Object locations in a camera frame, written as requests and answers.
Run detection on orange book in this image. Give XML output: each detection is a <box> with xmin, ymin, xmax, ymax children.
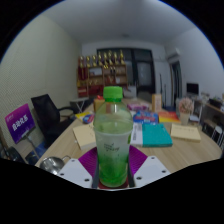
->
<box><xmin>157</xmin><ymin>110</ymin><xmax>182</xmax><ymax>124</ymax></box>

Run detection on white air conditioner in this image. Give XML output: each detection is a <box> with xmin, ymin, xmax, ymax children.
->
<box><xmin>165</xmin><ymin>47</ymin><xmax>182</xmax><ymax>63</ymax></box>

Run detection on beige book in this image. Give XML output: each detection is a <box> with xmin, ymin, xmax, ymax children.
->
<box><xmin>72</xmin><ymin>123</ymin><xmax>98</xmax><ymax>151</ymax></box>

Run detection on wooden shelf unit with trophies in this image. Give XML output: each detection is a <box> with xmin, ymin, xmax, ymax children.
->
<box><xmin>77</xmin><ymin>49</ymin><xmax>129</xmax><ymax>98</ymax></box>

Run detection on computer monitor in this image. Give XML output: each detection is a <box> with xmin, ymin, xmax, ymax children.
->
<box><xmin>186</xmin><ymin>82</ymin><xmax>200</xmax><ymax>96</ymax></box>

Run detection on bright yellow book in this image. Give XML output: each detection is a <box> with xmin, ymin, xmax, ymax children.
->
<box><xmin>74</xmin><ymin>111</ymin><xmax>92</xmax><ymax>122</ymax></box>

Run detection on tall orange box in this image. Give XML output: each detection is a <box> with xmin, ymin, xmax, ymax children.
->
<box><xmin>151</xmin><ymin>93</ymin><xmax>163</xmax><ymax>113</ymax></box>

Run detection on purple sign board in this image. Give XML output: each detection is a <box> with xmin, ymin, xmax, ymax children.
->
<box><xmin>4</xmin><ymin>103</ymin><xmax>37</xmax><ymax>144</ymax></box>

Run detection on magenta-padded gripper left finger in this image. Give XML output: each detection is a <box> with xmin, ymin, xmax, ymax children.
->
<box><xmin>57</xmin><ymin>146</ymin><xmax>100</xmax><ymax>190</ymax></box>

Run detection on white round stool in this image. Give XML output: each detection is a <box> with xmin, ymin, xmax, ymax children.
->
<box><xmin>211</xmin><ymin>124</ymin><xmax>224</xmax><ymax>146</ymax></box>

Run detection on pale yellow book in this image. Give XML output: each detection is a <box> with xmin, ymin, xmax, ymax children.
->
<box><xmin>170</xmin><ymin>123</ymin><xmax>202</xmax><ymax>143</ymax></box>

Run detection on cluttered wooden side desk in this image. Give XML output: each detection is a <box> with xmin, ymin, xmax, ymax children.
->
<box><xmin>199</xmin><ymin>94</ymin><xmax>224</xmax><ymax>148</ymax></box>

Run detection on teal book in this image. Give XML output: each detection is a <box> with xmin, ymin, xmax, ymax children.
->
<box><xmin>141</xmin><ymin>122</ymin><xmax>174</xmax><ymax>148</ymax></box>

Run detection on black office chair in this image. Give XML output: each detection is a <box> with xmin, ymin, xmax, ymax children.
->
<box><xmin>30</xmin><ymin>93</ymin><xmax>75</xmax><ymax>148</ymax></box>

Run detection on small steel cup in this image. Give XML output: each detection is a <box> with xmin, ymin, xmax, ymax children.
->
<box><xmin>39</xmin><ymin>155</ymin><xmax>72</xmax><ymax>176</ymax></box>

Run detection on blue book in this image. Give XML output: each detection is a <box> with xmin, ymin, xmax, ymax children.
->
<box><xmin>132</xmin><ymin>110</ymin><xmax>160</xmax><ymax>125</ymax></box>

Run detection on green drink bottle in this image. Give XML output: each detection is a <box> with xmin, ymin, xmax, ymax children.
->
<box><xmin>92</xmin><ymin>85</ymin><xmax>134</xmax><ymax>188</ymax></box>

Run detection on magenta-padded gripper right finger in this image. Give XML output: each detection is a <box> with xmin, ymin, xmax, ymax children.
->
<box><xmin>127</xmin><ymin>144</ymin><xmax>172</xmax><ymax>189</ymax></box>

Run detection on pink flowers in white pot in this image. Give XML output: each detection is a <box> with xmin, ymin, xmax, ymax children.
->
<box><xmin>178</xmin><ymin>97</ymin><xmax>195</xmax><ymax>126</ymax></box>

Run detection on small round side table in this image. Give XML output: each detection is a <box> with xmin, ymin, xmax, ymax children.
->
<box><xmin>69</xmin><ymin>97</ymin><xmax>91</xmax><ymax>114</ymax></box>

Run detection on dark glass door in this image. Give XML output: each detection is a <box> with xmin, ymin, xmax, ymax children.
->
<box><xmin>96</xmin><ymin>48</ymin><xmax>156</xmax><ymax>99</ymax></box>

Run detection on pink box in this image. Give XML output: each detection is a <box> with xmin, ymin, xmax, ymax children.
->
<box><xmin>126</xmin><ymin>102</ymin><xmax>150</xmax><ymax>112</ymax></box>

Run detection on white book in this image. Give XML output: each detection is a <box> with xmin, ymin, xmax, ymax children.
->
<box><xmin>129</xmin><ymin>122</ymin><xmax>145</xmax><ymax>146</ymax></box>

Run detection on yellow gift box red ribbon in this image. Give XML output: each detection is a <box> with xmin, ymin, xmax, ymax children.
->
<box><xmin>93</xmin><ymin>94</ymin><xmax>106</xmax><ymax>113</ymax></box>

